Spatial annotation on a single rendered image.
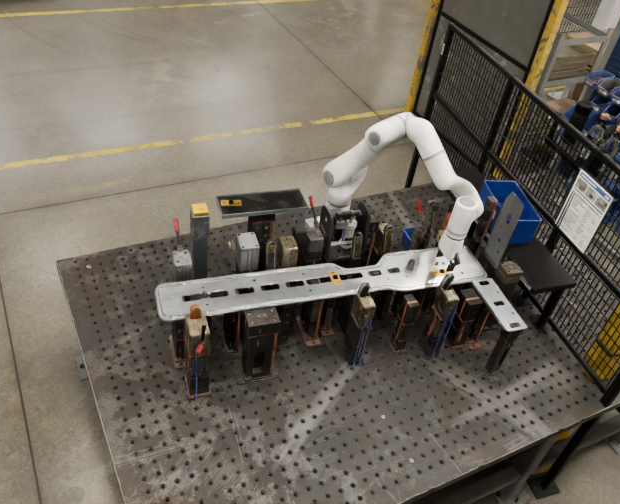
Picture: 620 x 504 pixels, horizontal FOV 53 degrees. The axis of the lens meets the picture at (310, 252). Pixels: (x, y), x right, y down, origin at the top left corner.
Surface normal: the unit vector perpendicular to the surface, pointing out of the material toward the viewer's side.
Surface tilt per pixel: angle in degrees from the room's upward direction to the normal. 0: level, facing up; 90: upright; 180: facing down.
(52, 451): 0
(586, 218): 90
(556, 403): 0
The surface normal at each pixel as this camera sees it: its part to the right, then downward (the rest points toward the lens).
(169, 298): 0.12, -0.75
